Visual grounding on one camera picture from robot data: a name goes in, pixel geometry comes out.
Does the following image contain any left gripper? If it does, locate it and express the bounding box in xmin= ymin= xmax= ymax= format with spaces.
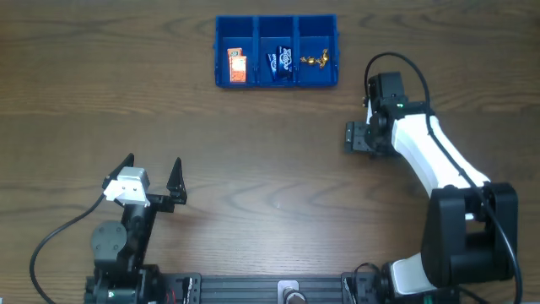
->
xmin=102 ymin=152 xmax=189 ymax=214

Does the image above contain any blue tray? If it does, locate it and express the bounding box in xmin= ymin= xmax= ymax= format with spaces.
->
xmin=213 ymin=14 xmax=340 ymax=90

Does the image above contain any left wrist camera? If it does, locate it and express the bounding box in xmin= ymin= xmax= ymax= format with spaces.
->
xmin=102 ymin=166 xmax=151 ymax=209

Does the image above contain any black cable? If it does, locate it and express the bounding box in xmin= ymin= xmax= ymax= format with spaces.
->
xmin=363 ymin=51 xmax=525 ymax=304
xmin=29 ymin=192 xmax=107 ymax=304

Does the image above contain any mounting rail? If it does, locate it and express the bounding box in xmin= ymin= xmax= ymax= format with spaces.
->
xmin=84 ymin=272 xmax=461 ymax=304

